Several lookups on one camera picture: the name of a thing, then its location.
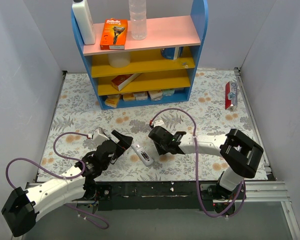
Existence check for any white remote control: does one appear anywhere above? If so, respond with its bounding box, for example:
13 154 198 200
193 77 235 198
131 142 154 167

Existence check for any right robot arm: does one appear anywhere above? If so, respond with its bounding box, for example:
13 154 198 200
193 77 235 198
148 126 264 199

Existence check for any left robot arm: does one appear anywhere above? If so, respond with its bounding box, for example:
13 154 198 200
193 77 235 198
1 127 133 237

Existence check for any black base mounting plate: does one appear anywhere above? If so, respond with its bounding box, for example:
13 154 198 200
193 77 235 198
89 181 246 212

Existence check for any yellow Kamenoko sponge pack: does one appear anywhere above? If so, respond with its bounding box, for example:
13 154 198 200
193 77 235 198
104 97 120 108

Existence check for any white sponge pack tilted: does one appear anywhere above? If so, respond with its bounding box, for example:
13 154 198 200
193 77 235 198
148 90 163 101

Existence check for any mint green sponge pack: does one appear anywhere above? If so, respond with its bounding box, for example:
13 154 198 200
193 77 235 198
162 88 175 97

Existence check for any red and white long box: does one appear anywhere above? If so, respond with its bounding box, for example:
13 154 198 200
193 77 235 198
111 73 141 91

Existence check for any blue wooden shelf unit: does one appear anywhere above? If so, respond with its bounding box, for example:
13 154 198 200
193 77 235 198
71 0 209 110

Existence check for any small clear wrapped item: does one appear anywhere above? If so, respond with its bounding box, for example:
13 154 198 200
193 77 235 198
182 62 189 69

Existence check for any blue and white can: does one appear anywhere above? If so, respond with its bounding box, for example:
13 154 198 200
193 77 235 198
160 46 184 60

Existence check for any orange Gillette razor box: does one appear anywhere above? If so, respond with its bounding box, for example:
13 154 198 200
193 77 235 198
100 18 128 50

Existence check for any white plastic bottle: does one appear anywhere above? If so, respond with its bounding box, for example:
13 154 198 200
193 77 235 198
72 0 96 45

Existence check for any clear plastic water bottle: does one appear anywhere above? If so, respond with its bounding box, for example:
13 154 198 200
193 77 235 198
128 0 147 40

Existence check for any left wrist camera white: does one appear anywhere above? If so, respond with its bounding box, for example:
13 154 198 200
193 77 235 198
87 127 109 146

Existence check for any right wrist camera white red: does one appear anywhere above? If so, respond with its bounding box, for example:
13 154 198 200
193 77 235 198
149 119 166 129

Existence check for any aluminium rail frame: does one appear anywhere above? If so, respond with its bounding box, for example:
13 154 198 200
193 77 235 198
22 69 300 240

